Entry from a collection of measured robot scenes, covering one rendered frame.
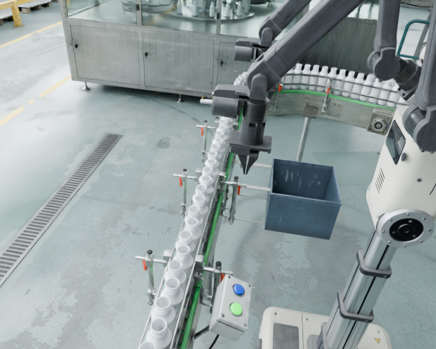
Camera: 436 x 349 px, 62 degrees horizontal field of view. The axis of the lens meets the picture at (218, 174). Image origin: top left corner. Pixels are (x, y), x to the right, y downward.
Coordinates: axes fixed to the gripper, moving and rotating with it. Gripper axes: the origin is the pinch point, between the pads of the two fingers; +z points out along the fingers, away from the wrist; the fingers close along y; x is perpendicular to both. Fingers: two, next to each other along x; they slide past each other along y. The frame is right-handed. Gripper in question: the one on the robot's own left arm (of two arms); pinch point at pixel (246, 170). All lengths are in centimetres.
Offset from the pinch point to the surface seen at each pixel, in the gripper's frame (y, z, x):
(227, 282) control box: 0.0, 28.1, -13.1
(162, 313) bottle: -13.7, 25.8, -27.4
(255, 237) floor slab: 13, 140, 125
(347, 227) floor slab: 84, 139, 154
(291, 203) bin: 22, 49, 54
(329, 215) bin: 39, 52, 54
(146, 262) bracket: -24.6, 32.6, -7.5
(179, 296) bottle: -11.4, 27.6, -20.4
